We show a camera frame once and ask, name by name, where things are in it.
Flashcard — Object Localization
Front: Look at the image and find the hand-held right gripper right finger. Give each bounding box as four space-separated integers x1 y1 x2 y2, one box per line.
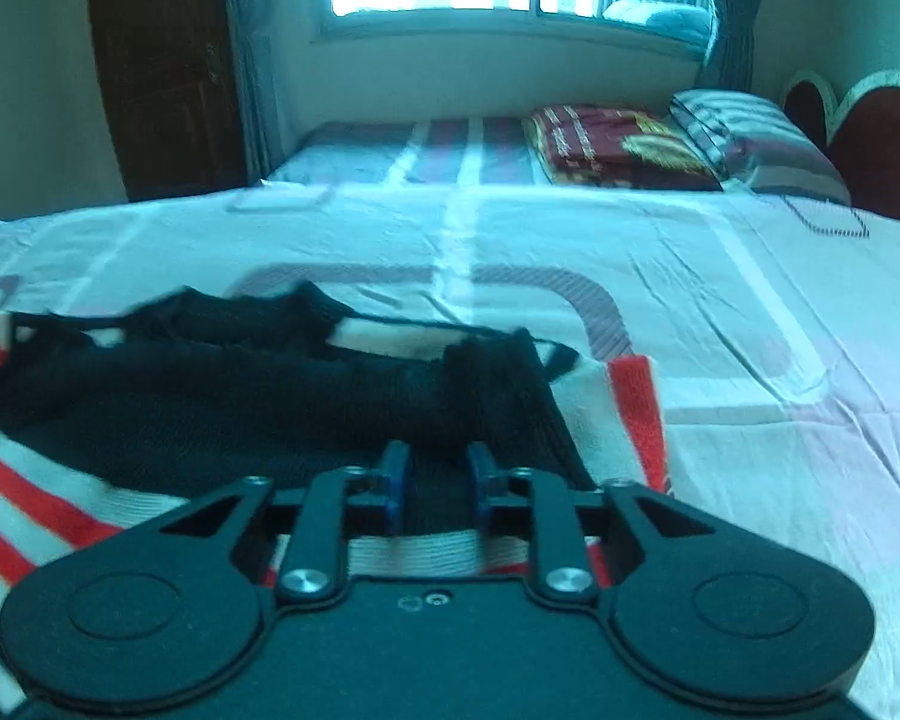
466 442 721 605

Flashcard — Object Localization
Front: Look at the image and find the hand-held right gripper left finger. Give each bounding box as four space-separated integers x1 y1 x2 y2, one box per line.
124 441 411 605

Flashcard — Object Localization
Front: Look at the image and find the striped knit sweater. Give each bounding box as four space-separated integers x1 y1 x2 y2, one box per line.
0 281 676 720

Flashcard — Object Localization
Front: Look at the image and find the patterned white bedsheet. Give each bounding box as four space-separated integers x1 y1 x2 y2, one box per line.
0 181 900 720

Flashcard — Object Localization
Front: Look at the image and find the striped bed mattress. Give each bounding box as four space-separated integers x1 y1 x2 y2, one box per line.
261 114 552 187

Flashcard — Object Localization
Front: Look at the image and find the red folded blanket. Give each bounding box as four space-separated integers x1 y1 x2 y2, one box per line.
522 103 724 192

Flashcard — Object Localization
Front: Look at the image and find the dark wooden door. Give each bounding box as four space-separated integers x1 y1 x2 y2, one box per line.
84 0 250 203

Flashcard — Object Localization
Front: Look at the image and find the striped pillow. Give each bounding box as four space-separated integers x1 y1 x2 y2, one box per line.
669 88 852 205

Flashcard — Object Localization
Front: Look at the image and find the blue curtain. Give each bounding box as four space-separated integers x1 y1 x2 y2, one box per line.
594 0 767 95
214 0 286 185

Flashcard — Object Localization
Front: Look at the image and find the blue quilt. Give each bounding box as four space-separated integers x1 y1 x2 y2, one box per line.
601 0 715 47

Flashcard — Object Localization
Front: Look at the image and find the red heart-shaped headboard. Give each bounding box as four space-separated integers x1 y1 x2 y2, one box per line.
778 69 900 230

